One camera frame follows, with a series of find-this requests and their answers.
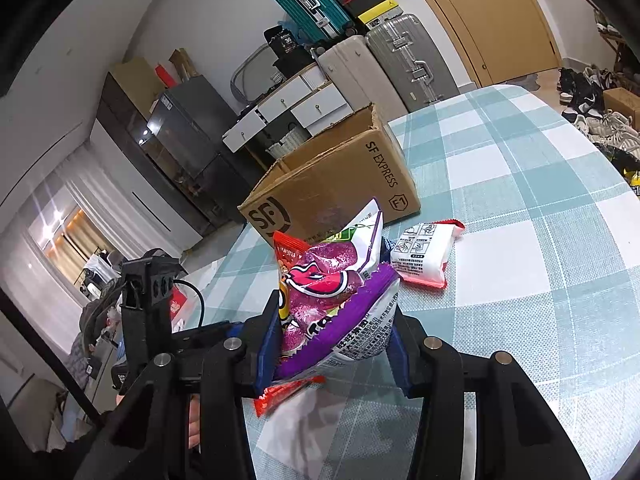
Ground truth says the small cardboard box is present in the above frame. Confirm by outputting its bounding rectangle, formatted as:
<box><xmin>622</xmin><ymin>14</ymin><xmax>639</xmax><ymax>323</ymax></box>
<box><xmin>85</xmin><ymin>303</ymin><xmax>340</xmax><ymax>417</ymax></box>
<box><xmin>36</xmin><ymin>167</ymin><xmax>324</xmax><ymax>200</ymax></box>
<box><xmin>602</xmin><ymin>87</ymin><xmax>640</xmax><ymax>117</ymax></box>

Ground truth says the white curtain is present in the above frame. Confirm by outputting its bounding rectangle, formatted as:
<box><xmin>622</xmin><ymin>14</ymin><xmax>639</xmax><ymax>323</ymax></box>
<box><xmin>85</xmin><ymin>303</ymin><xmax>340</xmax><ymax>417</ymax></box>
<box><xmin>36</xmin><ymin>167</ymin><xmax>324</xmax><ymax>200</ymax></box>
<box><xmin>0</xmin><ymin>160</ymin><xmax>196</xmax><ymax>311</ymax></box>

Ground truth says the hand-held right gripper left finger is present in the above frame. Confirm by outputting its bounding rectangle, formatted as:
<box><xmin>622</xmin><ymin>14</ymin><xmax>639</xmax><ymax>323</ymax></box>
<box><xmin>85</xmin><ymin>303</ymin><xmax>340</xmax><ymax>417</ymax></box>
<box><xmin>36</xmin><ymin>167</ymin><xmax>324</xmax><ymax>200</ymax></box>
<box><xmin>75</xmin><ymin>287</ymin><xmax>283</xmax><ymax>480</ymax></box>

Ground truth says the woven laundry basket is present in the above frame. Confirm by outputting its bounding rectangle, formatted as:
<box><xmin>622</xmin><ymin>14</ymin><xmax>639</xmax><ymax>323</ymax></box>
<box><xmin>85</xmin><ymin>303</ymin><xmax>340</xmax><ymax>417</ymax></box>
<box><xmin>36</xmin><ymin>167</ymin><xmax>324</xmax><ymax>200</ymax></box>
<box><xmin>265</xmin><ymin>122</ymin><xmax>311</xmax><ymax>161</ymax></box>

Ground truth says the oval grey mirror frame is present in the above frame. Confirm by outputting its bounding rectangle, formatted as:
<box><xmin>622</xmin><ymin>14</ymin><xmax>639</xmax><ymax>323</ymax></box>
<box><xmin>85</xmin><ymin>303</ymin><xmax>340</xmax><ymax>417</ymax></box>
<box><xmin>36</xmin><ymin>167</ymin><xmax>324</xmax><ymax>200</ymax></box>
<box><xmin>230</xmin><ymin>42</ymin><xmax>281</xmax><ymax>106</ymax></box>

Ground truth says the wooden shoe rack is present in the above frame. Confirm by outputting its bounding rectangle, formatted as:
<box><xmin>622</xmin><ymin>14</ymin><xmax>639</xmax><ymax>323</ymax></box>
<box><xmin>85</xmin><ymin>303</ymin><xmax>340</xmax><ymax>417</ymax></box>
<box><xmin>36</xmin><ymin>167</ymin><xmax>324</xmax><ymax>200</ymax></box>
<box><xmin>597</xmin><ymin>15</ymin><xmax>640</xmax><ymax>69</ymax></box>

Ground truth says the white purple-edged snack packet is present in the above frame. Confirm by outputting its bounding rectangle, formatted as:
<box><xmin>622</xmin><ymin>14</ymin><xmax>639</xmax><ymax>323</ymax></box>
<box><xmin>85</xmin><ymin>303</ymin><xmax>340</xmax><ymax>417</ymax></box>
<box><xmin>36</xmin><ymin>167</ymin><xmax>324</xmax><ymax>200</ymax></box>
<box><xmin>272</xmin><ymin>265</ymin><xmax>401</xmax><ymax>381</ymax></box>

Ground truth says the beige suitcase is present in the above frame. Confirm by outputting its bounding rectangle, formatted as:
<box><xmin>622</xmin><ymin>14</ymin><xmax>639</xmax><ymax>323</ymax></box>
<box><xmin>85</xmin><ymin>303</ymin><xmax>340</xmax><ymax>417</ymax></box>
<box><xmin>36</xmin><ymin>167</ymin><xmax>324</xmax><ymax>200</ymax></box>
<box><xmin>310</xmin><ymin>35</ymin><xmax>408</xmax><ymax>121</ymax></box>

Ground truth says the dark blue snack packet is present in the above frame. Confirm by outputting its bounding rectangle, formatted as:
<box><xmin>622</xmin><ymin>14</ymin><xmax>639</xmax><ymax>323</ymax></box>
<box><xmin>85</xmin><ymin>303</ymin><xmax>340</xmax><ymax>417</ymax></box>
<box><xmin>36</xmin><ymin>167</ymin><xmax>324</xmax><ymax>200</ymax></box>
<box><xmin>377</xmin><ymin>235</ymin><xmax>401</xmax><ymax>281</ymax></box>

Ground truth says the blue plastic bag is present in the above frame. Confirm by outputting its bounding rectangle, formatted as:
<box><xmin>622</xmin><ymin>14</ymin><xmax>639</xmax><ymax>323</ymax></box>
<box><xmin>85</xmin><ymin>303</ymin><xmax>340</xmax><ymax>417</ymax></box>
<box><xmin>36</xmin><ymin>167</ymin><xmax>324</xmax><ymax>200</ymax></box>
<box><xmin>277</xmin><ymin>19</ymin><xmax>311</xmax><ymax>46</ymax></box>

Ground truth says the black storage box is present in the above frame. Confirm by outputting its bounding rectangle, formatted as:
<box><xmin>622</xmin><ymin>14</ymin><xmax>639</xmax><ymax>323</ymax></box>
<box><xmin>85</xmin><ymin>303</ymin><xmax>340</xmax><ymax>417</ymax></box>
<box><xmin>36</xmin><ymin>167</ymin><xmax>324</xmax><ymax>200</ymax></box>
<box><xmin>272</xmin><ymin>45</ymin><xmax>316</xmax><ymax>79</ymax></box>

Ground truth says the pile of assorted sneakers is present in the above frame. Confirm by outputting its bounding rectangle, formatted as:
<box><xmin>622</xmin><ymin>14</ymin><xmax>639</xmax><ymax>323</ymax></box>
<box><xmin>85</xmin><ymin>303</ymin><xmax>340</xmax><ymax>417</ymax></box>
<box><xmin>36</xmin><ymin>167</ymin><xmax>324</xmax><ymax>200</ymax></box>
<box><xmin>557</xmin><ymin>62</ymin><xmax>640</xmax><ymax>161</ymax></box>

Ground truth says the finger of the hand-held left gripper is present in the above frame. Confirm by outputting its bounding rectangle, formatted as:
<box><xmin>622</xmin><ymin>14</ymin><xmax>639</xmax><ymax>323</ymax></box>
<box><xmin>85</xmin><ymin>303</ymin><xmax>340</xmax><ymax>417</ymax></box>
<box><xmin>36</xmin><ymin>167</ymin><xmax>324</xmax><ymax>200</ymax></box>
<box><xmin>174</xmin><ymin>322</ymin><xmax>247</xmax><ymax>349</ymax></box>

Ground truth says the teal suitcase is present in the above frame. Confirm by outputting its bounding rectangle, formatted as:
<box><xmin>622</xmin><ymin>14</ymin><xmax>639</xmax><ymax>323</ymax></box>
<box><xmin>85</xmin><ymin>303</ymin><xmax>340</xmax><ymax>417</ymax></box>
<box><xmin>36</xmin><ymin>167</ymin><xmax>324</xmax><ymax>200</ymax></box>
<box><xmin>264</xmin><ymin>0</ymin><xmax>357</xmax><ymax>43</ymax></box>

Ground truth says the black cable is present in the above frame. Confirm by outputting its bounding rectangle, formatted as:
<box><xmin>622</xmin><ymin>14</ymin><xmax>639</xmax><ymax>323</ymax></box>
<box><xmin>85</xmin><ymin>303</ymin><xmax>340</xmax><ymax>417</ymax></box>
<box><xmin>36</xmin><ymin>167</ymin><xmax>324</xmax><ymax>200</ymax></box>
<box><xmin>172</xmin><ymin>279</ymin><xmax>207</xmax><ymax>334</ymax></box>

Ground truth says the black paper bag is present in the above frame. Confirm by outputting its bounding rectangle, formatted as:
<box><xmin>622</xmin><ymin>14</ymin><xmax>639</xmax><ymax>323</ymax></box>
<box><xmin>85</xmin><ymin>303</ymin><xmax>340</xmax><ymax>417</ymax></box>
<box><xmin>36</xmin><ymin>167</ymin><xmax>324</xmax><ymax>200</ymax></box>
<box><xmin>263</xmin><ymin>25</ymin><xmax>301</xmax><ymax>59</ymax></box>

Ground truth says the brown cardboard box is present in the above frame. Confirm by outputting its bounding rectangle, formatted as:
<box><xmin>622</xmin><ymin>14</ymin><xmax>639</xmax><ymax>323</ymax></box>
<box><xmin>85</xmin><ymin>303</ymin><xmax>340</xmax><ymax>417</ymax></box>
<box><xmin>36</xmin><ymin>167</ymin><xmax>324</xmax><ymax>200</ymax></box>
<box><xmin>237</xmin><ymin>102</ymin><xmax>422</xmax><ymax>248</ymax></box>

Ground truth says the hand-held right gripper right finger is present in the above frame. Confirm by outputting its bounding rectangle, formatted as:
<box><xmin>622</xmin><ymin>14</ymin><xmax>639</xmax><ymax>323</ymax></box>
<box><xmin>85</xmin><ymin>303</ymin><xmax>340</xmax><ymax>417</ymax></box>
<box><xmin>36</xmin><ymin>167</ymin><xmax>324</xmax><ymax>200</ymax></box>
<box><xmin>385</xmin><ymin>310</ymin><xmax>596</xmax><ymax>480</ymax></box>

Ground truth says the dark glass cabinet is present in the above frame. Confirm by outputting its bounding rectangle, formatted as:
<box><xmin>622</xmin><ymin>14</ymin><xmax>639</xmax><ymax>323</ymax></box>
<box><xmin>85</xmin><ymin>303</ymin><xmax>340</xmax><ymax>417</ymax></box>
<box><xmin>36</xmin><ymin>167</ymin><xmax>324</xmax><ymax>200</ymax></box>
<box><xmin>95</xmin><ymin>57</ymin><xmax>221</xmax><ymax>241</ymax></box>

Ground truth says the white plastic bag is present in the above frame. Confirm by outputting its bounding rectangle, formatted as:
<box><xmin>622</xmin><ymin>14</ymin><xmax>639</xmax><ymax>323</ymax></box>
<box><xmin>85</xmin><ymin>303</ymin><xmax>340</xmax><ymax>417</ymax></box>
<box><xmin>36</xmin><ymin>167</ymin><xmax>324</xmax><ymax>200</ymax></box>
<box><xmin>185</xmin><ymin>260</ymin><xmax>222</xmax><ymax>302</ymax></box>

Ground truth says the beige curtain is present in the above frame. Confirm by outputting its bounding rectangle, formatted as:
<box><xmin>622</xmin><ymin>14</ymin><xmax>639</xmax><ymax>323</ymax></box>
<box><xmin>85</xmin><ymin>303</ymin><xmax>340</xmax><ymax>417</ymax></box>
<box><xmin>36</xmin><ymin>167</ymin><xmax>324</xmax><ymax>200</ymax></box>
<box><xmin>42</xmin><ymin>205</ymin><xmax>107</xmax><ymax>281</ymax></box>

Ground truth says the person's left hand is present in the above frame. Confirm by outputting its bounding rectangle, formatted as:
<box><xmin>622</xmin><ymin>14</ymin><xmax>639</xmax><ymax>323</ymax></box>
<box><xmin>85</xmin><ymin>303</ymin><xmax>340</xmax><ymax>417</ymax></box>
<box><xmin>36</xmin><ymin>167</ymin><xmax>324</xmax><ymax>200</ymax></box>
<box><xmin>186</xmin><ymin>394</ymin><xmax>202</xmax><ymax>453</ymax></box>

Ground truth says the silver suitcase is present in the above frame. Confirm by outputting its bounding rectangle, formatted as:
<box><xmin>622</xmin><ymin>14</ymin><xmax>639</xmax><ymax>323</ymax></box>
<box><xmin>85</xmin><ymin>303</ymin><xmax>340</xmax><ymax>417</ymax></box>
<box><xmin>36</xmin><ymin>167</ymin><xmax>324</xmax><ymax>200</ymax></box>
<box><xmin>365</xmin><ymin>12</ymin><xmax>461</xmax><ymax>113</ymax></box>

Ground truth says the purple pink snack packet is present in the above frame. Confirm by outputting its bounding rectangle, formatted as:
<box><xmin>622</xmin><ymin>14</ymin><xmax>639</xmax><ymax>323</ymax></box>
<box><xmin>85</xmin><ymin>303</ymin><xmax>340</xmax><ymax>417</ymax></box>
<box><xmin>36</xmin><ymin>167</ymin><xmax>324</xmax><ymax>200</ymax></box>
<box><xmin>277</xmin><ymin>242</ymin><xmax>373</xmax><ymax>361</ymax></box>

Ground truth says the white red-edged snack packet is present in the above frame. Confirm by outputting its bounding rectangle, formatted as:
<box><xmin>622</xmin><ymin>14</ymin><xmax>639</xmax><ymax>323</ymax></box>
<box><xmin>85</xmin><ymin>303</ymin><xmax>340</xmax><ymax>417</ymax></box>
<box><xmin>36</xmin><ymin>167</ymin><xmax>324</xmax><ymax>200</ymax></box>
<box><xmin>389</xmin><ymin>220</ymin><xmax>466</xmax><ymax>290</ymax></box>

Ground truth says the black backpack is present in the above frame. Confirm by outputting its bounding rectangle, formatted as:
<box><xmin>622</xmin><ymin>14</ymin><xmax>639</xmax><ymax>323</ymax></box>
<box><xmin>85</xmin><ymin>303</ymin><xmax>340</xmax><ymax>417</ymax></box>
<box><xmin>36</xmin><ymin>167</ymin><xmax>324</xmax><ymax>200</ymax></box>
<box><xmin>75</xmin><ymin>280</ymin><xmax>126</xmax><ymax>391</ymax></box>

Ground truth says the white drawer desk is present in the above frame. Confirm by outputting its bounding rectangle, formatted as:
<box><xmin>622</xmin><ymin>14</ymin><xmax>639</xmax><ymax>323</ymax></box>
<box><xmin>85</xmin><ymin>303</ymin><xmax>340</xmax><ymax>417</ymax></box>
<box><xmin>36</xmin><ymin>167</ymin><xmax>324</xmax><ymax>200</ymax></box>
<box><xmin>222</xmin><ymin>62</ymin><xmax>353</xmax><ymax>153</ymax></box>

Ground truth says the brown paper bag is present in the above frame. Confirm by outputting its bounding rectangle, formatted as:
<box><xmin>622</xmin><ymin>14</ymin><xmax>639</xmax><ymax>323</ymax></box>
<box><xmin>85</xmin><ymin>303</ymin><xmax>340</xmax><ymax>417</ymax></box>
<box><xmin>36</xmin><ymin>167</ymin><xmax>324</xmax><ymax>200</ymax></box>
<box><xmin>169</xmin><ymin>49</ymin><xmax>194</xmax><ymax>81</ymax></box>

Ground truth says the tan wooden door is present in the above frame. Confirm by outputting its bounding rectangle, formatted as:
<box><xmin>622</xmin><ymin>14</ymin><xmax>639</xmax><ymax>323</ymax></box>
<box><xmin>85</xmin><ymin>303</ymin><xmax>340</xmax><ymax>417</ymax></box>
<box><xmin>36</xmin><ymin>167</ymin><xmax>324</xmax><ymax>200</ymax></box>
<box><xmin>392</xmin><ymin>0</ymin><xmax>563</xmax><ymax>88</ymax></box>

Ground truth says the trash bin black bag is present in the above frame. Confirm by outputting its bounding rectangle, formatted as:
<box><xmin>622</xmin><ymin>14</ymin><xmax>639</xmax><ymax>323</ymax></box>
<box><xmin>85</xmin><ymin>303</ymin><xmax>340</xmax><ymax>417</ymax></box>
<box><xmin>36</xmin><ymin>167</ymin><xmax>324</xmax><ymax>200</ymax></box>
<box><xmin>597</xmin><ymin>142</ymin><xmax>640</xmax><ymax>196</ymax></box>

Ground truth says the dark grey fridge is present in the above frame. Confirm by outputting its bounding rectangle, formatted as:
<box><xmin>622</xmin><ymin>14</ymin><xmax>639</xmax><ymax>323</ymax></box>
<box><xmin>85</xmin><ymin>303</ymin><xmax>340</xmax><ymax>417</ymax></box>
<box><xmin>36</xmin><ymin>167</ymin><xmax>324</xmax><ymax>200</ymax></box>
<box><xmin>145</xmin><ymin>75</ymin><xmax>263</xmax><ymax>226</ymax></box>

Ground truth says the plain black shoe box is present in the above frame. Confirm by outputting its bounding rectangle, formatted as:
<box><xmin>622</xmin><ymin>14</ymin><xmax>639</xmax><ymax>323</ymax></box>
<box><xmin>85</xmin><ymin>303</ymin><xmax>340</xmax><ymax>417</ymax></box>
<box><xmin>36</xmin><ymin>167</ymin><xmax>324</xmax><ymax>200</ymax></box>
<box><xmin>345</xmin><ymin>0</ymin><xmax>394</xmax><ymax>17</ymax></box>

